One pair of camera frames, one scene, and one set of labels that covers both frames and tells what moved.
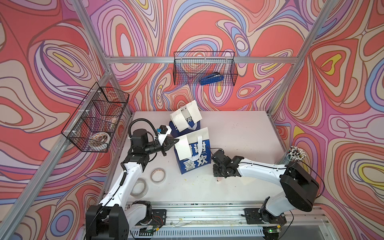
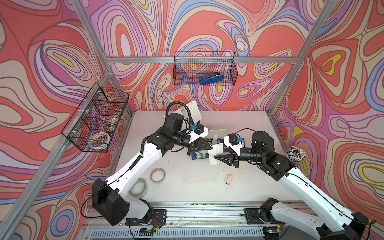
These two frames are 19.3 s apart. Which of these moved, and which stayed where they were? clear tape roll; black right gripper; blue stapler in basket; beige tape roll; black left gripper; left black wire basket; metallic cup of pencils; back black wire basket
Moved: black right gripper; black left gripper
Stayed: left black wire basket; clear tape roll; blue stapler in basket; metallic cup of pencils; beige tape roll; back black wire basket
